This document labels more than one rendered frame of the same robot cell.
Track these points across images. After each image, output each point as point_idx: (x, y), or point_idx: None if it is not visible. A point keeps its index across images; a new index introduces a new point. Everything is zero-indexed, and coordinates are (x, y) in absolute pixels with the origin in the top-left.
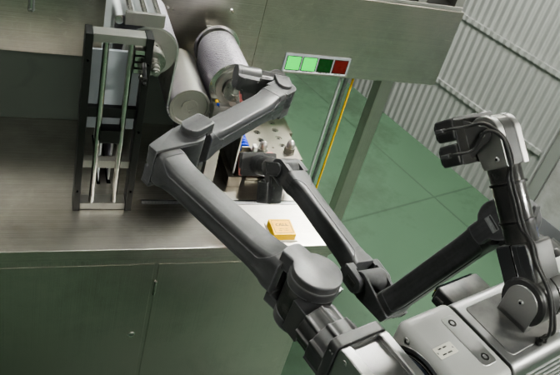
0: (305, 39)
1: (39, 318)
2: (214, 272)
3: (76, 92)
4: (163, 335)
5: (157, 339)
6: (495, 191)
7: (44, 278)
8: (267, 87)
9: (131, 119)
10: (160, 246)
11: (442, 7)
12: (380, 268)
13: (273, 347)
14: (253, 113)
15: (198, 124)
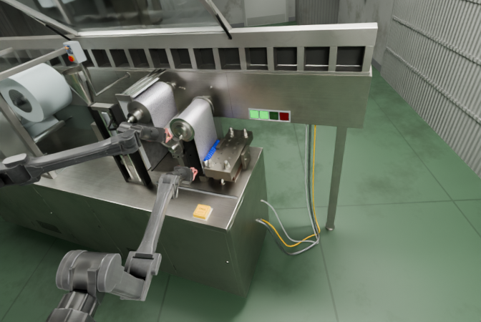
0: (257, 100)
1: (119, 225)
2: (175, 225)
3: None
4: (171, 247)
5: (169, 248)
6: None
7: (111, 210)
8: (113, 136)
9: None
10: (140, 207)
11: (349, 74)
12: (150, 261)
13: (230, 272)
14: (79, 152)
15: (13, 159)
